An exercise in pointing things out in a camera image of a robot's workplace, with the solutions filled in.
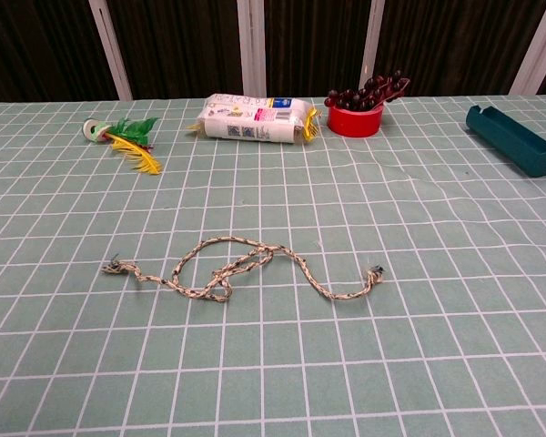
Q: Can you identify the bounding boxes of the beige speckled braided rope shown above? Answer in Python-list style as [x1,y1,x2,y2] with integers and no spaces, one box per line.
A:
[101,235,387,304]

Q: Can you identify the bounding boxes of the white plastic snack package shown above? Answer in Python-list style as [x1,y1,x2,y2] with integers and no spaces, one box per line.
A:
[186,93,323,146]

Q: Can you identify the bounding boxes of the red round container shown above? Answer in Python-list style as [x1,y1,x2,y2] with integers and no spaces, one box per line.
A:
[326,100,386,137]

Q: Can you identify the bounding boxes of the green white grid tablecloth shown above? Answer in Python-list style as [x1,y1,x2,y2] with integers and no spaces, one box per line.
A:
[0,94,546,437]

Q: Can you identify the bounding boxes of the dark red grape bunch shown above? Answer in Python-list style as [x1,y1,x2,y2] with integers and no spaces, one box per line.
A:
[323,69,412,112]

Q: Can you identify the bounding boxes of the green yellow feather shuttlecock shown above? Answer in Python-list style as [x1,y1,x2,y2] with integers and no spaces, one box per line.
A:
[82,117,164,177]

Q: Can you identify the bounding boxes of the teal rectangular open box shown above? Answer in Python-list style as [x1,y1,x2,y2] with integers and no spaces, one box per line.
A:
[464,104,546,178]

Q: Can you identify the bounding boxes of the white frame post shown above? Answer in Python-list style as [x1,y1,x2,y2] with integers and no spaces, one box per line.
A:
[358,0,387,88]
[88,0,134,102]
[236,0,268,98]
[508,0,546,97]

